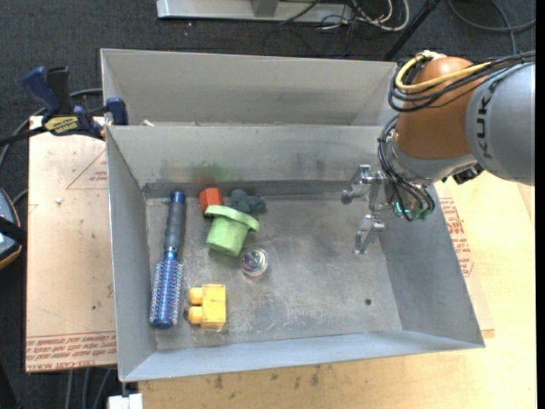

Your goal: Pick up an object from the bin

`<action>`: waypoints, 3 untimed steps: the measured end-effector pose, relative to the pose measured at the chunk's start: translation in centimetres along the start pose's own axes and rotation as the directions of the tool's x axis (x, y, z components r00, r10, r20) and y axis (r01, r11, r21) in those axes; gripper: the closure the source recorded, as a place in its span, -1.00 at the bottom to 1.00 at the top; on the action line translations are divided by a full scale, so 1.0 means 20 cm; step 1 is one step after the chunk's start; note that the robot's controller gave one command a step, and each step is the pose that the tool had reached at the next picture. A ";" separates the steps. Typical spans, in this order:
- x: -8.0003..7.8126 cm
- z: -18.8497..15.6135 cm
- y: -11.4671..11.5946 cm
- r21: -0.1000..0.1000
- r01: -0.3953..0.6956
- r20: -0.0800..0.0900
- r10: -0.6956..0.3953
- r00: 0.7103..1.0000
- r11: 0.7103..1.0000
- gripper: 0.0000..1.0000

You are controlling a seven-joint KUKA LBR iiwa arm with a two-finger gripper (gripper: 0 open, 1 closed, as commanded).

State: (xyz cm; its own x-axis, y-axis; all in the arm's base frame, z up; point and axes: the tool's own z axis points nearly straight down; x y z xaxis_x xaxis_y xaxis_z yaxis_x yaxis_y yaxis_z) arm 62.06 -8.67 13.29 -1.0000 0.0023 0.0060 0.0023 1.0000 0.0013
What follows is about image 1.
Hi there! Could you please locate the blue hairbrush with grey handle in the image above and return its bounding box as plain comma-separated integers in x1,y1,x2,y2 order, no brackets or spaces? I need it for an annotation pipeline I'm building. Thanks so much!
148,190,188,330

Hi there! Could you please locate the green flanged plastic cup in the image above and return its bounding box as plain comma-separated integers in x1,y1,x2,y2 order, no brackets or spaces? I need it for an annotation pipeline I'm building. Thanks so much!
204,204,261,258

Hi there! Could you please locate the clear round glass thing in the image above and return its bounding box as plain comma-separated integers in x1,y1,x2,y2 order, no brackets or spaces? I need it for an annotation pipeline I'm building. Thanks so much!
238,246,270,278

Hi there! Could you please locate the grey metal bin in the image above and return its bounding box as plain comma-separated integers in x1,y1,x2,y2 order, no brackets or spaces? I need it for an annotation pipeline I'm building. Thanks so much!
100,48,486,383

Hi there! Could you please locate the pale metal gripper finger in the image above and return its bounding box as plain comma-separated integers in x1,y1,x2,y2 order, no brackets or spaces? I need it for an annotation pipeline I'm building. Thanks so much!
341,164,387,205
353,214,387,256

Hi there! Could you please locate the dark grey lumpy toy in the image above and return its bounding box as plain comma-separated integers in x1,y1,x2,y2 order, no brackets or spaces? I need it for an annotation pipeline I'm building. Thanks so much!
229,188,267,214

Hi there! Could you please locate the yellow toy building block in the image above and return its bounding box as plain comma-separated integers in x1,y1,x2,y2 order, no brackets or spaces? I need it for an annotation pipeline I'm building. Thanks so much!
187,283,228,330

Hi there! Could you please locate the red toy block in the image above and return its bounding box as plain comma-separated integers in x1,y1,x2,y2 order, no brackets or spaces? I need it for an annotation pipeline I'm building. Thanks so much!
198,187,224,214

